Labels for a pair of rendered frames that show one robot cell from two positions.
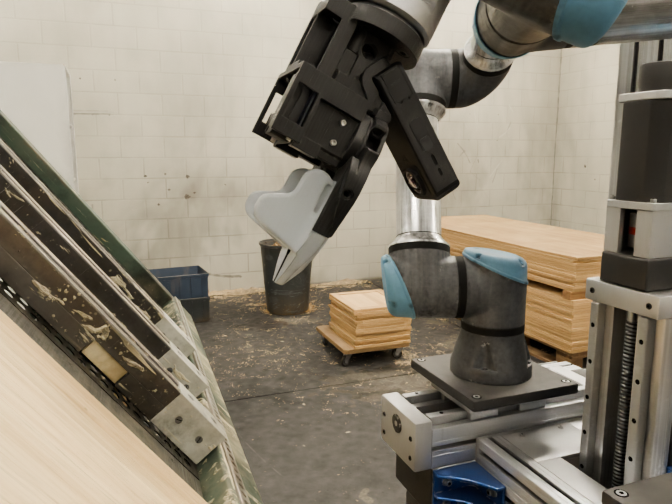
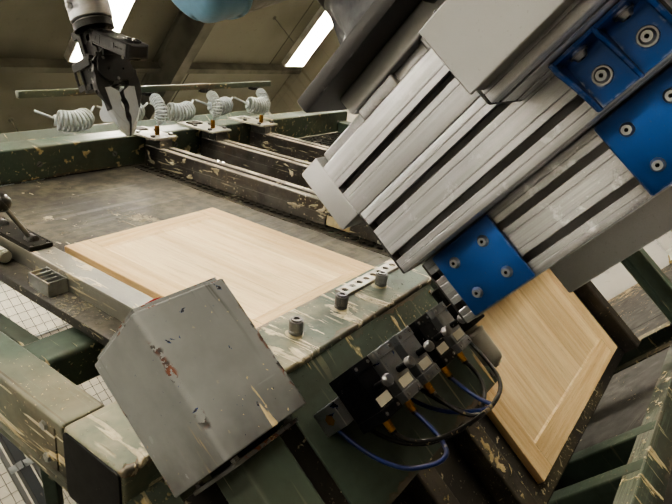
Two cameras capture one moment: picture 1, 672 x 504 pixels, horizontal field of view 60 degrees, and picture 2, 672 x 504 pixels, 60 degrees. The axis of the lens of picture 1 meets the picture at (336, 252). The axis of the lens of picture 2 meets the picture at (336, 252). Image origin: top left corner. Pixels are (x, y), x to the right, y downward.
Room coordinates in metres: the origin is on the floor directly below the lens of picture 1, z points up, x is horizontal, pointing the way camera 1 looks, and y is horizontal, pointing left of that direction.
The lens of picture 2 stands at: (0.07, -0.89, 0.76)
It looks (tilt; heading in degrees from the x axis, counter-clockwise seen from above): 10 degrees up; 58
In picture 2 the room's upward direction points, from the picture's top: 36 degrees counter-clockwise
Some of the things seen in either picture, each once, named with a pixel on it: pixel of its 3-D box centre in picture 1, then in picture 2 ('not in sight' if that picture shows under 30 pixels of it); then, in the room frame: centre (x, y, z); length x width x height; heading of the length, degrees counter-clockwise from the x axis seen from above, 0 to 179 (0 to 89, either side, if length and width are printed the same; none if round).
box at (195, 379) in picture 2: not in sight; (200, 385); (0.23, -0.27, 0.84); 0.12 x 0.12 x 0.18; 19
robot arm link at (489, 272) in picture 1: (490, 284); not in sight; (1.06, -0.29, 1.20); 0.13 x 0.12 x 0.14; 88
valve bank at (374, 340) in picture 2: not in sight; (430, 364); (0.62, -0.06, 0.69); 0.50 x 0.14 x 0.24; 19
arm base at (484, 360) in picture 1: (491, 345); not in sight; (1.06, -0.29, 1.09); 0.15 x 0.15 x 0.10
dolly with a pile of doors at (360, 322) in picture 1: (361, 324); not in sight; (4.12, -0.19, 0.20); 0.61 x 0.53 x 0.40; 21
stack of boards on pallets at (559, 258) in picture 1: (516, 275); not in sight; (4.98, -1.58, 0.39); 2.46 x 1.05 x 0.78; 21
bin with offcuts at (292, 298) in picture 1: (287, 275); not in sight; (5.26, 0.45, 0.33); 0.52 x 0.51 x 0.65; 21
